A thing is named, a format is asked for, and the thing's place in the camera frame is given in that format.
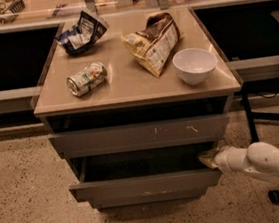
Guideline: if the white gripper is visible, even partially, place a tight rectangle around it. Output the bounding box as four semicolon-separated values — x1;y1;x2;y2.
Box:
197;146;251;172

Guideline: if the grey drawer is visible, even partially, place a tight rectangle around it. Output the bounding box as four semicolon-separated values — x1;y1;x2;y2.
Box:
69;143;221;207
91;188;207;210
49;114;229;159

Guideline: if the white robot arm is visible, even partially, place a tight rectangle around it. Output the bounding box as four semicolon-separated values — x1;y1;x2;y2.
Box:
198;142;279;183

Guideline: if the grey drawer cabinet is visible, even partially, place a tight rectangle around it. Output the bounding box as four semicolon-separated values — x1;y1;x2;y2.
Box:
20;0;258;219

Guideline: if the grey top drawer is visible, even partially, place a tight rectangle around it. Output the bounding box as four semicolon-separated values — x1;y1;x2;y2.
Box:
49;114;229;159

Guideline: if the grey bottom drawer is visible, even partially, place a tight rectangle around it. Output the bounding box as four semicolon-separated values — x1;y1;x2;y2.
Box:
91;188;207;210

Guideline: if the black table leg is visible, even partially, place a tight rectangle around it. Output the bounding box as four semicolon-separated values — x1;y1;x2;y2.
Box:
240;84;259;143

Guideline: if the white bowl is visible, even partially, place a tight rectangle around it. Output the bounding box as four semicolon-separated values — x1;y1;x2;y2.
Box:
172;48;218;85

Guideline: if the brown yellow chip bag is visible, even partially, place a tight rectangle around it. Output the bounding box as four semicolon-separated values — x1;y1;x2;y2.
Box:
121;12;180;77

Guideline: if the silver green soda can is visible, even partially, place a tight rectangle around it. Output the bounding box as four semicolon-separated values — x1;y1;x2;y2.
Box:
66;61;107;97

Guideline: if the blue white chip bag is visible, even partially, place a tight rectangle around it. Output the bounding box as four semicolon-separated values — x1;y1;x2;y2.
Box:
56;9;109;56

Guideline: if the coiled black cable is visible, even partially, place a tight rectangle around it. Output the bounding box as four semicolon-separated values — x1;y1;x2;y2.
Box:
0;0;27;25

